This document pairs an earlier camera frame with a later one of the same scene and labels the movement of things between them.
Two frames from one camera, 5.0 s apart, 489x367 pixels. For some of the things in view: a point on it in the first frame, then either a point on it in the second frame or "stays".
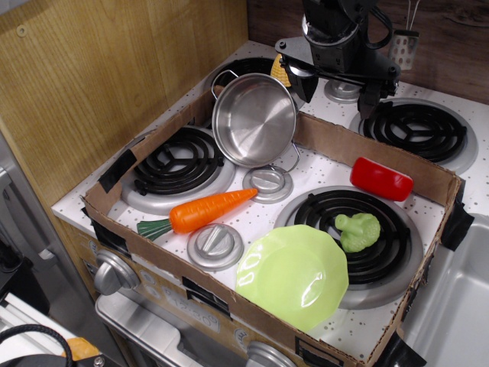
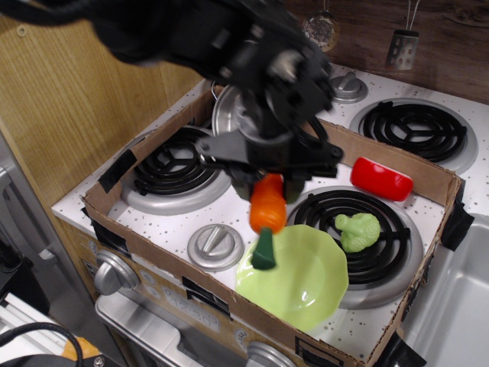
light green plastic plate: [297, 274] stays
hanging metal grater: [403, 46] stays
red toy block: [380, 180] stays
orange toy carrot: [184, 216] → [268, 214]
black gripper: [349, 61] → [262, 150]
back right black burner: [428, 129] stays
